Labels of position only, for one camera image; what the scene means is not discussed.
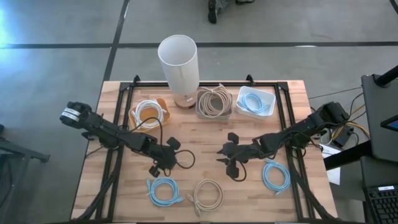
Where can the black table leg bar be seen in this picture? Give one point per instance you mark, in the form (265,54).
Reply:
(348,155)

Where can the white paper sheet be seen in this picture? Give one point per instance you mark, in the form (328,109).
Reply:
(334,177)

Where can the black pole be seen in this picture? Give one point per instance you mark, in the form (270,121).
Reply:
(387,77)

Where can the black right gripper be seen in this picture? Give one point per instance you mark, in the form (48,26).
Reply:
(244,152)

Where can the tablet screen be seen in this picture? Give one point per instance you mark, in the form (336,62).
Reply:
(392,124)

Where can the black metal table frame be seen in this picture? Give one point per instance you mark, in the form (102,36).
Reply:
(233,83)

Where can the white shade table lamp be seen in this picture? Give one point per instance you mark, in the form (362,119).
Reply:
(178,62)

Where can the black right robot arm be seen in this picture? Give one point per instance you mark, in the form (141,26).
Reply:
(298,130)

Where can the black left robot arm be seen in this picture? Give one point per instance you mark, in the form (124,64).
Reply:
(105,132)

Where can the white plastic bin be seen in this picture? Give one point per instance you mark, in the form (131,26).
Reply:
(267,113)

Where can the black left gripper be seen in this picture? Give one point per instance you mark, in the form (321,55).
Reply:
(163,157)

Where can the grey side table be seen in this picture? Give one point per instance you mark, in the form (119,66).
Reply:
(382,102)

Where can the grey plastic bin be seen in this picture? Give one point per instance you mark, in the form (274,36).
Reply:
(214,118)

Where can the black floor stand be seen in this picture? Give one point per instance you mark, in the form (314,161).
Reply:
(18,152)

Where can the person's shoe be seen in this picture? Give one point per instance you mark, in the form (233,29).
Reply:
(245,2)
(212,12)

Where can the black keyboard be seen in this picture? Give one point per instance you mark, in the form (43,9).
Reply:
(384,205)

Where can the black power box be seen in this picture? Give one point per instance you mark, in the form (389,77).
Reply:
(342,137)

